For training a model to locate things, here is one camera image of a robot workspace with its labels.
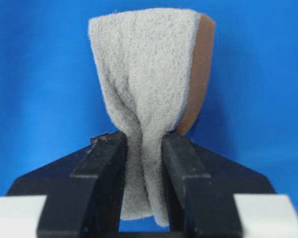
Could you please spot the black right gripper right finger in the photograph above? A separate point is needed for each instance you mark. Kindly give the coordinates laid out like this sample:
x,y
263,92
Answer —
x,y
210,196

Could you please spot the grey brown sponge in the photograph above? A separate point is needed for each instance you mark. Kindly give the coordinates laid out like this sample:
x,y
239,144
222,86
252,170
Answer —
x,y
153,67

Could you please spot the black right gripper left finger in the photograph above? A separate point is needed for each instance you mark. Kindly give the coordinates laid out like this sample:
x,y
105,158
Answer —
x,y
76,196

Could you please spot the blue table cloth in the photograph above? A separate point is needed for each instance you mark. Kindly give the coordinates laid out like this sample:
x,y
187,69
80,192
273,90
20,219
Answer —
x,y
51,102

